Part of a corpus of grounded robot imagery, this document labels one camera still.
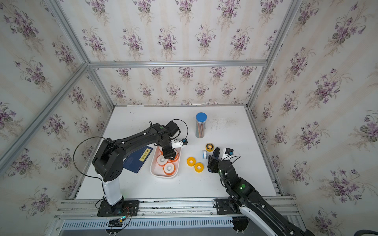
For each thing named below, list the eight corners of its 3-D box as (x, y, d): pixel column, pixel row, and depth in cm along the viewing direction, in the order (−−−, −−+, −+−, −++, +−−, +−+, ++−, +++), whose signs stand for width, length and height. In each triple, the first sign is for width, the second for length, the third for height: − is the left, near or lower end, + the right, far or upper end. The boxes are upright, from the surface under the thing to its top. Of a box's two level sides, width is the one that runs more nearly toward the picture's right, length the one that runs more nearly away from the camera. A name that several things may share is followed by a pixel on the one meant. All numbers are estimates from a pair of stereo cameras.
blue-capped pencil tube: (195, 139, 104) (196, 120, 87) (195, 132, 108) (196, 112, 91) (204, 139, 104) (207, 120, 87) (203, 132, 108) (206, 112, 91)
